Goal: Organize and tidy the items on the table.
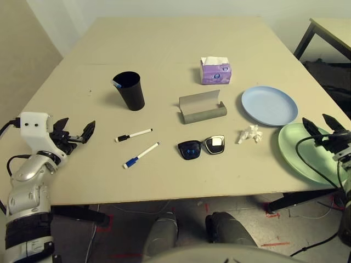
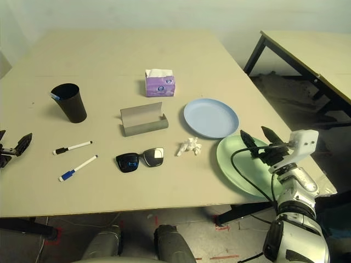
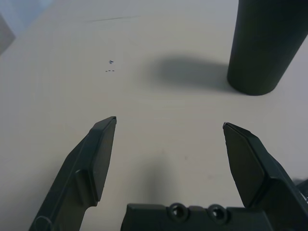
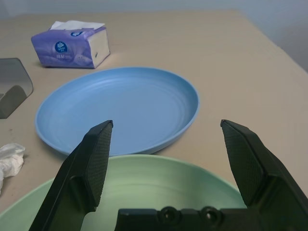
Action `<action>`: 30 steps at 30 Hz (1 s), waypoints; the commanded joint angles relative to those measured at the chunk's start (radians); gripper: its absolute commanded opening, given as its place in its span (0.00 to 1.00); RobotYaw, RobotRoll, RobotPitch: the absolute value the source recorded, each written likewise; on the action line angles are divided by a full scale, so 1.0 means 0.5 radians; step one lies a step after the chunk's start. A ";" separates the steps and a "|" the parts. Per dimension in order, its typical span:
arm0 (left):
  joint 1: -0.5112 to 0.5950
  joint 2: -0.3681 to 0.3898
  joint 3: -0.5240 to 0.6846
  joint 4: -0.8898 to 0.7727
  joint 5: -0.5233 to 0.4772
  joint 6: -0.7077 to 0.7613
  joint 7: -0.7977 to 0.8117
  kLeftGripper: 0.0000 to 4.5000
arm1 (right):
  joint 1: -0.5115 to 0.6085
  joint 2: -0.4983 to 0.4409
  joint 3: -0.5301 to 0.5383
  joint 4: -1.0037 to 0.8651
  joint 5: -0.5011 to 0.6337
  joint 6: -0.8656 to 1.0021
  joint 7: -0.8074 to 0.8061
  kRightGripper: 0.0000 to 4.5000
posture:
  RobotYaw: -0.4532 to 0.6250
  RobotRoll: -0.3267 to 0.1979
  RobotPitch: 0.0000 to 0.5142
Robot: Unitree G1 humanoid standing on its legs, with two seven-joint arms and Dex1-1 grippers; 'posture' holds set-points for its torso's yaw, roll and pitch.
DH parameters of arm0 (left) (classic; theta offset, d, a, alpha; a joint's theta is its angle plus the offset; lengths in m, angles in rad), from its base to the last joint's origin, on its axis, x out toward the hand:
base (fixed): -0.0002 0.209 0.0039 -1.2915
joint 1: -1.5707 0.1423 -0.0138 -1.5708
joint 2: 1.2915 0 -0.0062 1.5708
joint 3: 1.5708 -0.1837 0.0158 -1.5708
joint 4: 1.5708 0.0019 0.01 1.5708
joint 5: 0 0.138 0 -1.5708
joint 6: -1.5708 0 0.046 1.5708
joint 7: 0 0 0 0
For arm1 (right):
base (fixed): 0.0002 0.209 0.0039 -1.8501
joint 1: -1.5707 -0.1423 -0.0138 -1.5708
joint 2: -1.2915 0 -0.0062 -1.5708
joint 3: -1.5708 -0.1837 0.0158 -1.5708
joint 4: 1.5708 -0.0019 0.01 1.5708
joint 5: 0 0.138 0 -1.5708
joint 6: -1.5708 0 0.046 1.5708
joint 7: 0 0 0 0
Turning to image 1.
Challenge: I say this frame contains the black sunglasses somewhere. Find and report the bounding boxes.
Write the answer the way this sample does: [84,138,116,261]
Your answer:
[177,134,226,161]

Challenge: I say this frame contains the white marker with black cap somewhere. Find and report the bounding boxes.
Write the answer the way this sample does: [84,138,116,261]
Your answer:
[115,128,154,142]

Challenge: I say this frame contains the light green plate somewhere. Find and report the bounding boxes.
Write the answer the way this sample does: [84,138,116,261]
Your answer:
[278,122,346,186]

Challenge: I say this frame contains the side table with black frame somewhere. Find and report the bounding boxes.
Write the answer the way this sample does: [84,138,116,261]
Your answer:
[293,18,351,65]

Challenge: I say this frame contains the grey robot left leg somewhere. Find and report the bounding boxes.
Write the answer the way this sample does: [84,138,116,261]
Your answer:
[142,212,179,257]

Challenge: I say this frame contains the grey robot torso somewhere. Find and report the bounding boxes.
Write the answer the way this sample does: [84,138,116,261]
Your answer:
[142,245,302,263]

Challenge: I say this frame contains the white tissue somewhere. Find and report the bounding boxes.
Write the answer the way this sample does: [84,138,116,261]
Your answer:
[235,124,263,145]

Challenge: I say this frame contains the black camera cable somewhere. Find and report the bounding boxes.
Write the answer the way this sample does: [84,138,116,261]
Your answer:
[289,134,347,258]
[0,118,31,178]

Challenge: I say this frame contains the black left camera cable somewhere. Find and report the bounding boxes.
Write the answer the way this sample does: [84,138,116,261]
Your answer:
[0,118,31,178]

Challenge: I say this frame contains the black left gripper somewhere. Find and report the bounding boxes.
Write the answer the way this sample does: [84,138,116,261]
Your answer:
[50,117,97,156]

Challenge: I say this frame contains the light blue plate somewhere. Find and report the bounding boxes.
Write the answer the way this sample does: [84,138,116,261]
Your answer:
[241,85,299,127]

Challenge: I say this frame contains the grey robot right leg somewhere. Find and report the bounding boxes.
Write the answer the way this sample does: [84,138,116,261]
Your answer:
[205,211,258,247]

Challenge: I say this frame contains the grey glasses case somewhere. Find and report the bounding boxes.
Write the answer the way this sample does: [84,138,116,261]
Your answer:
[175,89,228,125]

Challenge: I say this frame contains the purple tissue pack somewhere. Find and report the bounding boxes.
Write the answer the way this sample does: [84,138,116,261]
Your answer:
[200,56,231,85]

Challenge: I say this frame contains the white floor cable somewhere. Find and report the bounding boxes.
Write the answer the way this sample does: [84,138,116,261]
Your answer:
[83,201,172,262]

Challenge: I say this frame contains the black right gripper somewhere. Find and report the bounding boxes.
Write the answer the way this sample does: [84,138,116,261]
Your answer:
[302,113,351,162]

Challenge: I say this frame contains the black plastic cup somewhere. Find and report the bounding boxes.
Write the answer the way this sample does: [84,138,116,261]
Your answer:
[112,71,145,112]

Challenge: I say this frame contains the red floor tape mark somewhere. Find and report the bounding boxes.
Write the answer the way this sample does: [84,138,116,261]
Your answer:
[95,213,115,233]
[263,202,282,220]

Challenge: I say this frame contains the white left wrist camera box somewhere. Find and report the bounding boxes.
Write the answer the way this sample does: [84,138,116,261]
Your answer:
[19,111,69,167]

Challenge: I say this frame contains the grey robot leg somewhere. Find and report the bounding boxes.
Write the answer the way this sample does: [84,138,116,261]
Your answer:
[205,211,258,247]
[142,212,179,257]

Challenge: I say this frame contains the red floor tape strip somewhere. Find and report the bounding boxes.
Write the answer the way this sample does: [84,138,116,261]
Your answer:
[260,241,291,247]

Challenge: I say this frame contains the white marker with blue cap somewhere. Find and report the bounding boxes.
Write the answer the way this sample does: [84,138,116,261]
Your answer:
[122,141,161,169]

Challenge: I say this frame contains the black right camera cable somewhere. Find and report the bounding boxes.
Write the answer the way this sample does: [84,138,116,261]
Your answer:
[289,134,347,258]

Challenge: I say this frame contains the black table foot bar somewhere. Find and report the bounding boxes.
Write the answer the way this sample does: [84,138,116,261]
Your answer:
[267,188,338,214]
[52,204,109,228]

